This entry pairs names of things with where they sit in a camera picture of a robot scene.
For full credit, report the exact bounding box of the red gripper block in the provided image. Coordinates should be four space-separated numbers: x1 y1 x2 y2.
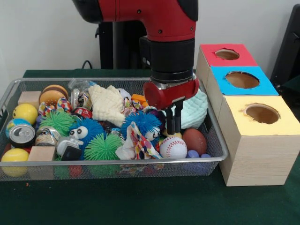
142 74 200 136

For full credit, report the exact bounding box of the wooden box with three holes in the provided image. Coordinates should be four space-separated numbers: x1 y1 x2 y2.
195 43 300 187

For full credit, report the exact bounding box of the shallow clear mesh bin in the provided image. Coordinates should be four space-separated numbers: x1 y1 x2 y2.
0 77 229 182

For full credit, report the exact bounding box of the mint green cloth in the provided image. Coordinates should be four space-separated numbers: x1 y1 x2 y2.
164 90 209 130

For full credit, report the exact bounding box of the white baseball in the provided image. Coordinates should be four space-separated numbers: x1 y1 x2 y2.
159 136 188 159

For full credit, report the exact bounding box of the brown toy football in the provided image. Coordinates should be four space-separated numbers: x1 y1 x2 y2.
182 128 208 156

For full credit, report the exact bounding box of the blue spiky ball with eyes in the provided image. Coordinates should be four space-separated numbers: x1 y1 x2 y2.
69 118 105 150
120 111 163 141

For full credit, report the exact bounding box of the cream white cloth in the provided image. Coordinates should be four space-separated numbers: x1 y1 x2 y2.
88 84 125 127

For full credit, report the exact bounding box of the green spiky ball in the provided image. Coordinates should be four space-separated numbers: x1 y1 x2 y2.
83 133 124 161
38 110 75 136

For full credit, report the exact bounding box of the dark green table cloth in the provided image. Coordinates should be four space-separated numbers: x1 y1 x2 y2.
0 69 300 225
280 76 300 99

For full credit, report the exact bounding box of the toy hamburger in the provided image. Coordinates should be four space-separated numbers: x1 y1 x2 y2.
39 84 69 105

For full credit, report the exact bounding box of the black upright panel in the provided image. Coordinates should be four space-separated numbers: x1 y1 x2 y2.
270 3 300 83

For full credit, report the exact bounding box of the black soda can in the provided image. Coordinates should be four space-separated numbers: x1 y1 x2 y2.
8 123 36 148

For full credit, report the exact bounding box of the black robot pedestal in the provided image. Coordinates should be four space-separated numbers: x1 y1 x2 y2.
95 21 152 70

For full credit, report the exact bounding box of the thin black cable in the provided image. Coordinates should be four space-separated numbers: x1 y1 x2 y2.
81 60 101 70

